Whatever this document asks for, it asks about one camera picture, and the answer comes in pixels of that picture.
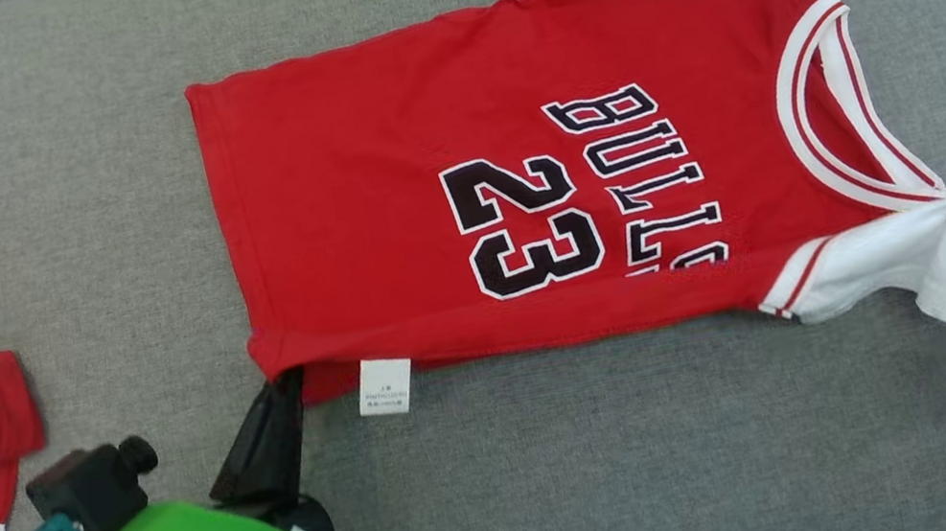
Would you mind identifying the red Bulls basketball jersey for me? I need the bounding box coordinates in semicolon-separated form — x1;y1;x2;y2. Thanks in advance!
169;0;946;452

